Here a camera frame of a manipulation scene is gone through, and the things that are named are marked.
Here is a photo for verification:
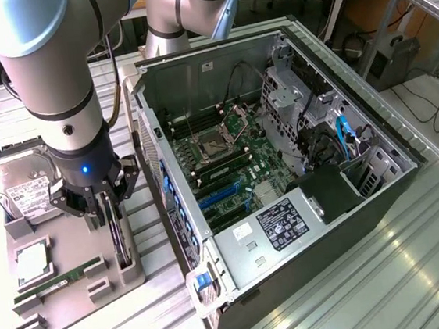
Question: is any black box device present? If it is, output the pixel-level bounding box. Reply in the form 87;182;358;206
362;33;427;93

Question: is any metal socket cover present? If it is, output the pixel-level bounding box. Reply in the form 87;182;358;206
216;103;252;148

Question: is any CPU socket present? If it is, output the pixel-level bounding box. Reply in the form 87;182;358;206
195;126;240;163

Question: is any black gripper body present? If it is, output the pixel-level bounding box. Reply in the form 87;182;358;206
45;120;126;198

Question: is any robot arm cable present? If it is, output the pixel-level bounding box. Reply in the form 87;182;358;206
97;33;128;128

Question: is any silver disk bay cage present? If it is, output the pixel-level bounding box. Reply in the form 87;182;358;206
255;57;347;177

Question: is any grey parts rack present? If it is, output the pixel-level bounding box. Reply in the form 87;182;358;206
0;188;152;329

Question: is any silver chipset heat sink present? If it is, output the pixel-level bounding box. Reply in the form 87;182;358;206
252;181;284;206

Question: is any silver CPU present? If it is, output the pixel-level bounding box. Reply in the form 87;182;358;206
13;242;55;289

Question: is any open black PC case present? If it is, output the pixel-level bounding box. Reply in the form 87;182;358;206
113;2;439;329

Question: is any installed RAM stick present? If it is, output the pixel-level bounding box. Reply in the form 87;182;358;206
192;154;256;188

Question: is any grey power supply unit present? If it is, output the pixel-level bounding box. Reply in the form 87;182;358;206
208;184;333;293

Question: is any blue case latch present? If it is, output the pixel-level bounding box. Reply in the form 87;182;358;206
191;274;212;294

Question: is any hard disk with blue bracket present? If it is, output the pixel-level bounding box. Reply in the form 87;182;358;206
0;138;70;230

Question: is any black curved wire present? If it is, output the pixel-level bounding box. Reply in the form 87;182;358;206
222;59;269;106

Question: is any blue SATA wire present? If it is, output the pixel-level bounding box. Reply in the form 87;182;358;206
333;113;362;162

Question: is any green motherboard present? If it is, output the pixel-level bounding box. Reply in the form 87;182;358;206
164;93;309;237

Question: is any green RAM stick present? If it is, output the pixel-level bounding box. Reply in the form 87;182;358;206
9;263;103;306

